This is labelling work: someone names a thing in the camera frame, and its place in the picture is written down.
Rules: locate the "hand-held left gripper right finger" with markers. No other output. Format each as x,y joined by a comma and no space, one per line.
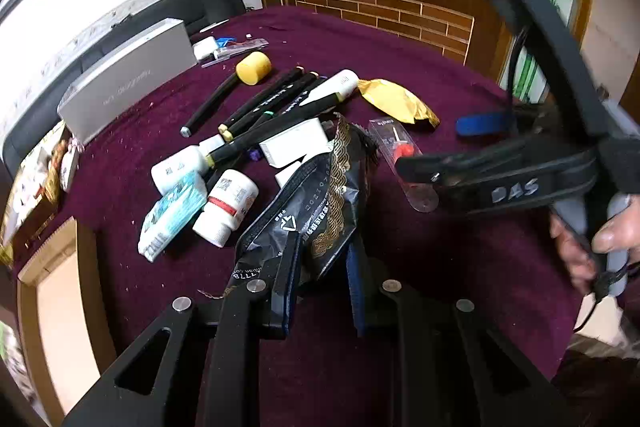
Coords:
356,292

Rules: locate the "blue printed tissue pack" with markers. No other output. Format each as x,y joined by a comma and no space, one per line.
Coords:
170,217

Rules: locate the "black leather sofa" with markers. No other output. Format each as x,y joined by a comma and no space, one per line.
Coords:
145,17

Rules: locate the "clear pen package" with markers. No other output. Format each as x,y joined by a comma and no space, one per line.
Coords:
240,49

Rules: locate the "plain white bottle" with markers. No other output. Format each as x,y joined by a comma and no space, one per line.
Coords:
340,84

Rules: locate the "white rectangular box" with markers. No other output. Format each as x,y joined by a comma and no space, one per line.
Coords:
292,142

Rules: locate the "white charger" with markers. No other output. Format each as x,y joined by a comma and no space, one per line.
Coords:
206,47

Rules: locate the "yellow-capped black marker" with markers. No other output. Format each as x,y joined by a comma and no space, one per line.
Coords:
270,94
280,107
240,146

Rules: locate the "small white packet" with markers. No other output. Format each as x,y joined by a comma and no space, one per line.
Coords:
67,167

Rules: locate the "white bottle red label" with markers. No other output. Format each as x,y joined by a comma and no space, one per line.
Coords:
222,212

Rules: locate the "green-capped black marker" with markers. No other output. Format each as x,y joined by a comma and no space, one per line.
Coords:
295,99

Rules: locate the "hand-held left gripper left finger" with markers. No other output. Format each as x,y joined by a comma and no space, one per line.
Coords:
292,292

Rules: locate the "long grey box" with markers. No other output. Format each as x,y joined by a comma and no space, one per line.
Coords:
130,77

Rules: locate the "person's right hand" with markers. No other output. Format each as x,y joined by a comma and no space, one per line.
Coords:
617,232

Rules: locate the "gold foil packet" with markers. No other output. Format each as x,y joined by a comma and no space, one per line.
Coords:
395,99

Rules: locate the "cardboard box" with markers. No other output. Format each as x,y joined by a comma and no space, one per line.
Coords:
60,322

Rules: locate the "gold gift box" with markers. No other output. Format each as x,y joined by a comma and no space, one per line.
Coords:
30,202

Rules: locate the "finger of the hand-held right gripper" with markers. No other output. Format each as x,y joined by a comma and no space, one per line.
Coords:
450,172
482,124

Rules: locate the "small white box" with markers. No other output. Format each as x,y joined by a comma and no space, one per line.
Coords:
287,174

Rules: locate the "clear package with red tool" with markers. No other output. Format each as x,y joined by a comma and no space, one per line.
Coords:
395,137

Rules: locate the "white bottle green label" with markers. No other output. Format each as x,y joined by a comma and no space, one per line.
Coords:
175,169

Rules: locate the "black patterned snack bag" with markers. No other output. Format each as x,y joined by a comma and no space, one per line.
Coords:
320,207

